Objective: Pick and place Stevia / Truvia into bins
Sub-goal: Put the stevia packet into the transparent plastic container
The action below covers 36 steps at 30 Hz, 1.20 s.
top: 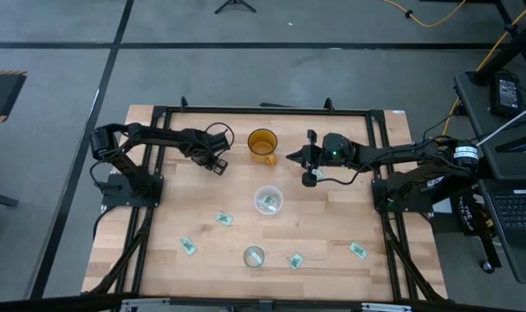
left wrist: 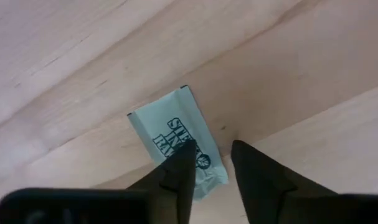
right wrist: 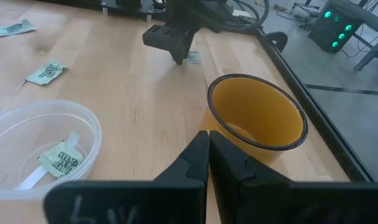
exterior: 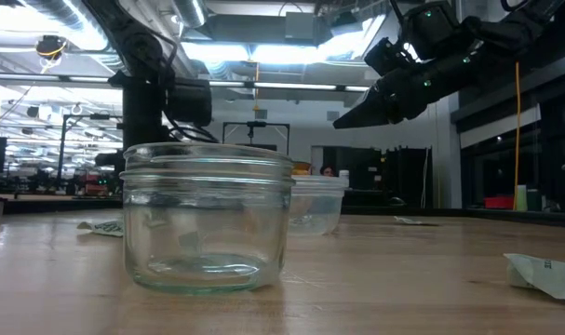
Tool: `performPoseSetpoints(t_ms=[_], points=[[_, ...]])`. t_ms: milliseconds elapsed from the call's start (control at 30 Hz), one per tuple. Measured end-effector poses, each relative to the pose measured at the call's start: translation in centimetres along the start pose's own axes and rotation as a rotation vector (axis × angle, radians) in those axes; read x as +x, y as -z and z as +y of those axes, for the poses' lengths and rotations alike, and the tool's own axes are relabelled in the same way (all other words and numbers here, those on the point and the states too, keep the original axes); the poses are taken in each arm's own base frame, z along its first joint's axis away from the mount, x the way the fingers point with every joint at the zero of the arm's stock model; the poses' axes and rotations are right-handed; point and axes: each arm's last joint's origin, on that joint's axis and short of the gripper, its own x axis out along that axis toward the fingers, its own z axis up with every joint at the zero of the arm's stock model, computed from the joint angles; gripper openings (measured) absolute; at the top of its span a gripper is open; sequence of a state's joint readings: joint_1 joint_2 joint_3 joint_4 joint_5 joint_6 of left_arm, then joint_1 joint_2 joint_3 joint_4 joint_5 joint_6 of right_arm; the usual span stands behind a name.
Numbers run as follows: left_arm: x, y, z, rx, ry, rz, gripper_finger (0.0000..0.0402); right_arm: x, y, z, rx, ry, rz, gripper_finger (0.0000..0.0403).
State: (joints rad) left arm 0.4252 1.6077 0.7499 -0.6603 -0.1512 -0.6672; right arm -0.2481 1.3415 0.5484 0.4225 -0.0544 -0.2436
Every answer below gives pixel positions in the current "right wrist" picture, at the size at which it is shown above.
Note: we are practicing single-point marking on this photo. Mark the amber glass mug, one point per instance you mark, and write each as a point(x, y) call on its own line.
point(257, 109)

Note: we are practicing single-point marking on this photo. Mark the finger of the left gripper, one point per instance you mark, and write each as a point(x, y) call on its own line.
point(189, 40)
point(167, 39)

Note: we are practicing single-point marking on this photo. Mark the computer tower green lights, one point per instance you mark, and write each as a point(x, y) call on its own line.
point(332, 31)

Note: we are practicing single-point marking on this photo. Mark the green stevia packet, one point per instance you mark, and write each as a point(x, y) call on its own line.
point(14, 28)
point(45, 73)
point(194, 58)
point(62, 160)

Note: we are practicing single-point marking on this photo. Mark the grey desk black legs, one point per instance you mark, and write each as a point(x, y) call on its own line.
point(372, 51)

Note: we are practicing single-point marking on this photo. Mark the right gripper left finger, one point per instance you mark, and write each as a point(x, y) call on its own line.
point(129, 202)

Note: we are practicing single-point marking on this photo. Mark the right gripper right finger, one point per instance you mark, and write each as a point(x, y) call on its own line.
point(300, 205)

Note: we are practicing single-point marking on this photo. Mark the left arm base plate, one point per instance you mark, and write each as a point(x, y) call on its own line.
point(126, 7)

